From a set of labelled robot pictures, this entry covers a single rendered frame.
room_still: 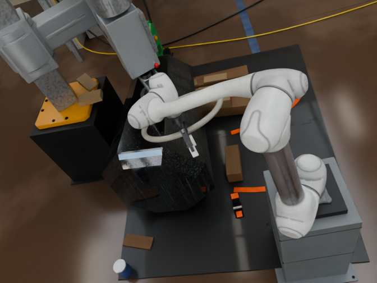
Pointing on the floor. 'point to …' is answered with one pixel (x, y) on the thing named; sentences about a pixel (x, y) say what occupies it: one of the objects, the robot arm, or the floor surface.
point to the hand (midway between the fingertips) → (193, 147)
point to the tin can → (122, 268)
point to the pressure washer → (156, 36)
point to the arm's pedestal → (318, 241)
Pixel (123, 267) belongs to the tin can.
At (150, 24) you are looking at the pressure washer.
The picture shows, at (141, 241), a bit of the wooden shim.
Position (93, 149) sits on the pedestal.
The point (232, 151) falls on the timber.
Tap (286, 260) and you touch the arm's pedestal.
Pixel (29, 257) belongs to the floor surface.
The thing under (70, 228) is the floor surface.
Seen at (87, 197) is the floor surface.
